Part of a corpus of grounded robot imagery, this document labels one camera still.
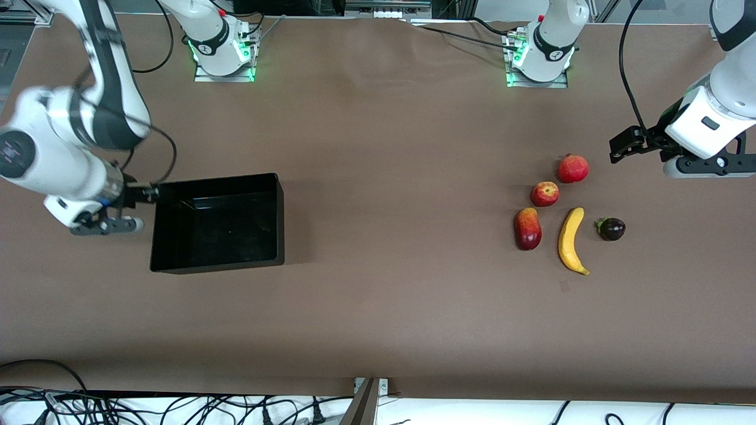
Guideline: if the red orange mango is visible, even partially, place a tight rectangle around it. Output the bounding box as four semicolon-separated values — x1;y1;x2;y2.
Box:
513;207;543;251

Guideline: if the grey thin cable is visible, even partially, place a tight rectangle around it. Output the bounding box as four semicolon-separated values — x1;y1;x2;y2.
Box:
255;14;288;45

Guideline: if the dark camera mount pole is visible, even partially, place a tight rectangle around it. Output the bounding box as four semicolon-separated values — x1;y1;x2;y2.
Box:
339;378;379;425

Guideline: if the brown table cover sheet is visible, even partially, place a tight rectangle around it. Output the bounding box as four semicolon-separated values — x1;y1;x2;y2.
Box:
0;14;756;406

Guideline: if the silver clamp bracket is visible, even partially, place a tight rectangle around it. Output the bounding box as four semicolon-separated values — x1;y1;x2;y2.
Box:
353;377;390;395

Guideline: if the yellow banana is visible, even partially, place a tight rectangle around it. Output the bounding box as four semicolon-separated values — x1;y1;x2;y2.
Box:
558;207;591;276

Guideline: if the red apple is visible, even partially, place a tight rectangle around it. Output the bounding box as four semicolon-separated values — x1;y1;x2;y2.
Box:
530;181;560;208

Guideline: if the dark purple eggplant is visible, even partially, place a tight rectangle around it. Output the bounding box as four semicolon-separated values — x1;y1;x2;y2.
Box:
595;217;627;242

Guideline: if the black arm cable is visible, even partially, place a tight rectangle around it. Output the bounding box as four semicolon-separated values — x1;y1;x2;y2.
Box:
71;0;178;187
618;0;651;138

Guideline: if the red pomegranate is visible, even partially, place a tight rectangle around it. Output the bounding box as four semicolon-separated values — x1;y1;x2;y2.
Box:
558;153;590;184

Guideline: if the black table cable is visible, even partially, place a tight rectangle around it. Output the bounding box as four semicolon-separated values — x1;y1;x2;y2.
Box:
468;17;517;35
421;25;522;51

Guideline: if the black arched floor cable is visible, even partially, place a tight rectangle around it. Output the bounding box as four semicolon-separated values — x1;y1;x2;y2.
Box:
0;358;89;394

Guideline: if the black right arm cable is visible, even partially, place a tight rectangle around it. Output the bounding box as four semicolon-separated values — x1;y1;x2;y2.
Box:
71;0;178;187

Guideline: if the black plastic box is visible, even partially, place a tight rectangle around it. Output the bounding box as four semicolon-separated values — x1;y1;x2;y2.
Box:
149;172;285;275

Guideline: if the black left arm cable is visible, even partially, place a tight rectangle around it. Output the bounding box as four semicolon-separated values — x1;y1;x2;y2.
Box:
618;0;651;138

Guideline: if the aluminium frame rail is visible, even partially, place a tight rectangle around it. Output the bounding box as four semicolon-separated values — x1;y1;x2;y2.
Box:
344;0;433;19

